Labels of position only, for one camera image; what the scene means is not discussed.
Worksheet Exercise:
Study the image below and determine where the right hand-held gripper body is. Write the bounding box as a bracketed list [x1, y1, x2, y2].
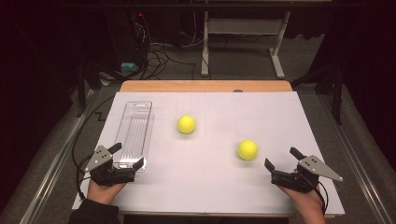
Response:
[270, 154, 345, 193]

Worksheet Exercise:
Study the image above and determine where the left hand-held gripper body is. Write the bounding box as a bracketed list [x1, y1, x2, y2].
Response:
[83, 145, 136, 188]

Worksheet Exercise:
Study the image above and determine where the clear plastic container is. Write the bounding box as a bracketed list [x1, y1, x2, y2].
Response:
[112, 100, 156, 174]

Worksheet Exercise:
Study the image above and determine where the yellow tennis ball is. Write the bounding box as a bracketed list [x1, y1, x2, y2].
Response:
[177, 114, 197, 135]
[236, 139, 260, 161]

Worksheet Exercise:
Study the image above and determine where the person's left hand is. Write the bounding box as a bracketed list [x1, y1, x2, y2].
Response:
[86, 178, 127, 206]

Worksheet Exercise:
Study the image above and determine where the person's right hand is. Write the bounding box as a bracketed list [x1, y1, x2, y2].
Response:
[277, 186, 327, 224]

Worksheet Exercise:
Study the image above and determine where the white board sheet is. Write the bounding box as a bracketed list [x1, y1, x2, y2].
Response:
[72, 91, 346, 217]

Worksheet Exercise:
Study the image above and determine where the black metal stand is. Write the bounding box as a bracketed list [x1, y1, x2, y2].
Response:
[75, 60, 125, 119]
[291, 60, 345, 126]

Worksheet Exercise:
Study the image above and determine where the small blue object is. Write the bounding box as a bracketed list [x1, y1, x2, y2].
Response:
[120, 62, 139, 72]

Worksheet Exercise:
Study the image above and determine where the wooden table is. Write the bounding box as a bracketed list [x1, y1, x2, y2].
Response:
[118, 79, 338, 219]

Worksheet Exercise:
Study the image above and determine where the dark computer tower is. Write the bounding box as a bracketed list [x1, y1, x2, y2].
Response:
[105, 8, 148, 67]

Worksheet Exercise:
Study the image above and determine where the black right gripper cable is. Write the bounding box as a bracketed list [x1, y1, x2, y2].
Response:
[315, 179, 330, 216]

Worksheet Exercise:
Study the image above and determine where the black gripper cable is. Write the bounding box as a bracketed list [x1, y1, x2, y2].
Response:
[315, 179, 330, 216]
[71, 94, 117, 201]

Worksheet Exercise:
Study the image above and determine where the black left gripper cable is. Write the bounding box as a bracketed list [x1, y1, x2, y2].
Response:
[71, 94, 117, 201]

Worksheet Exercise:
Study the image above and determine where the aluminium floor rail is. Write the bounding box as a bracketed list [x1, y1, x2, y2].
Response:
[316, 92, 396, 224]
[18, 88, 97, 224]

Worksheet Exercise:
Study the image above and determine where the bundle of floor cables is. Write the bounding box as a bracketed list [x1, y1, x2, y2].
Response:
[136, 12, 213, 81]

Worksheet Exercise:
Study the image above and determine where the white metal desk frame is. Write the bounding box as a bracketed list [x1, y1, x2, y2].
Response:
[200, 10, 292, 80]

